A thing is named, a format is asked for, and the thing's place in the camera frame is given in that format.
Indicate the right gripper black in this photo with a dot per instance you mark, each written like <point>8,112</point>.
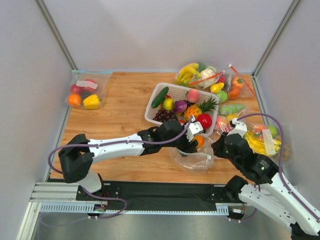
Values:
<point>222,144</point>

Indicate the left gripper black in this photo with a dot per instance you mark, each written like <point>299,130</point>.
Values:
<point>188,144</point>

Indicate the fake mango yellow green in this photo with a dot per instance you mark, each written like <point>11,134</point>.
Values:
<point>200,141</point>

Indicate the polka dot zip bag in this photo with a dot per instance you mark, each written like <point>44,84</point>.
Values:
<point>198,162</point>

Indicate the fake yellow apple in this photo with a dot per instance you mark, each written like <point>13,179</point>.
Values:
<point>168,104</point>

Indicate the fake pink peach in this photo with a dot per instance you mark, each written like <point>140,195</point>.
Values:
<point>193,96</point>

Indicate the fake green cucumber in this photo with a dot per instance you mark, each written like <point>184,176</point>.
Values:
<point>160,97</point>

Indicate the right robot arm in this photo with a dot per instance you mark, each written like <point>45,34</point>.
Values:
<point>263,187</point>

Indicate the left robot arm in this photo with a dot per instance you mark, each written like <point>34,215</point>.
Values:
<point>77,157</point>

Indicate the fake red apple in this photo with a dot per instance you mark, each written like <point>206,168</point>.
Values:
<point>205,120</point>

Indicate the fake pineapple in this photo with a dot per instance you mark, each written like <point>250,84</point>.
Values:
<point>196,110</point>

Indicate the fake purple onion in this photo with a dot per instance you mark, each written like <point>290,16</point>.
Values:
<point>180,106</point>

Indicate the fake grape bunch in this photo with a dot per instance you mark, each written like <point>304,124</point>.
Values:
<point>164,115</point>

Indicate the blue zip bag right side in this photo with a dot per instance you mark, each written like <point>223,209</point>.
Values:
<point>258,136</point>

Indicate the bag of nuts right edge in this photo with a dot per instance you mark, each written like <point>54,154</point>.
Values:
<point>277,140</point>

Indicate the red zip bag with vegetables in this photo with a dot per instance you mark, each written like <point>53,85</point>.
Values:
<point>231,85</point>

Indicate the orange zip bag with bananas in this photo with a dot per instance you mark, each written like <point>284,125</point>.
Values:
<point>209,76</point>

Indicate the fake banana bunch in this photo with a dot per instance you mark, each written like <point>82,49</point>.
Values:
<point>186,74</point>

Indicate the fake yellow bell pepper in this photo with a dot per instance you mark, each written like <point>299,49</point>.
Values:
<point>91,102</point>

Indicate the blue zip bag with fruit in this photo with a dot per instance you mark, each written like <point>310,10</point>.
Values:
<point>86,83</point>

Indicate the fake orange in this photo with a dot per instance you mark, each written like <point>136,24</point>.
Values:
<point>74,100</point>

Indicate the white plastic basket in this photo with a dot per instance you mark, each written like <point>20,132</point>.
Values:
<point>179,93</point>

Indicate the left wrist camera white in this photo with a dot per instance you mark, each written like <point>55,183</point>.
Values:
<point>193,129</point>

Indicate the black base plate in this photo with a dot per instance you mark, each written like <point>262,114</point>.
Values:
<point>123,197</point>

